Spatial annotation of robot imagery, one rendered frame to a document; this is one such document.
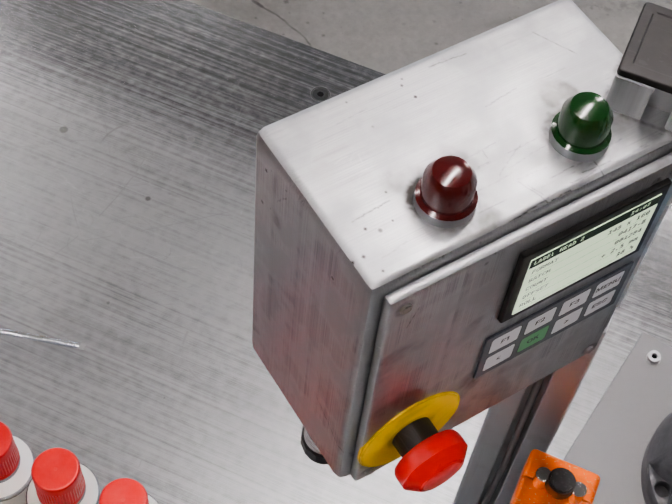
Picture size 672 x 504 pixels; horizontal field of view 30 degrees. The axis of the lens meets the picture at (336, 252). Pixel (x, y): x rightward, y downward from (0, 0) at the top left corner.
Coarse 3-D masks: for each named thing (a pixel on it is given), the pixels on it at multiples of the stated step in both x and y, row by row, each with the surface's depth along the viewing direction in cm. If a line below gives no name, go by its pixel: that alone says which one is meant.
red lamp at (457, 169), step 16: (448, 160) 50; (464, 160) 50; (432, 176) 50; (448, 176) 49; (464, 176) 50; (416, 192) 51; (432, 192) 50; (448, 192) 49; (464, 192) 50; (416, 208) 51; (432, 208) 50; (448, 208) 50; (464, 208) 50; (432, 224) 51; (448, 224) 51
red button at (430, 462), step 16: (400, 432) 61; (416, 432) 61; (432, 432) 61; (448, 432) 60; (400, 448) 61; (416, 448) 60; (432, 448) 60; (448, 448) 60; (464, 448) 61; (400, 464) 60; (416, 464) 60; (432, 464) 60; (448, 464) 60; (400, 480) 61; (416, 480) 60; (432, 480) 60
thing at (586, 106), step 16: (576, 96) 52; (592, 96) 52; (560, 112) 53; (576, 112) 52; (592, 112) 52; (608, 112) 52; (560, 128) 53; (576, 128) 52; (592, 128) 52; (608, 128) 52; (560, 144) 53; (576, 144) 53; (592, 144) 52; (608, 144) 53; (576, 160) 53; (592, 160) 53
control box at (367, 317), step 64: (448, 64) 56; (512, 64) 56; (576, 64) 56; (320, 128) 53; (384, 128) 53; (448, 128) 54; (512, 128) 54; (640, 128) 54; (256, 192) 56; (320, 192) 51; (384, 192) 52; (512, 192) 52; (576, 192) 53; (256, 256) 60; (320, 256) 52; (384, 256) 50; (448, 256) 50; (512, 256) 52; (640, 256) 61; (256, 320) 65; (320, 320) 56; (384, 320) 51; (448, 320) 54; (512, 320) 58; (320, 384) 60; (384, 384) 56; (448, 384) 60; (512, 384) 66; (320, 448) 65; (384, 448) 62
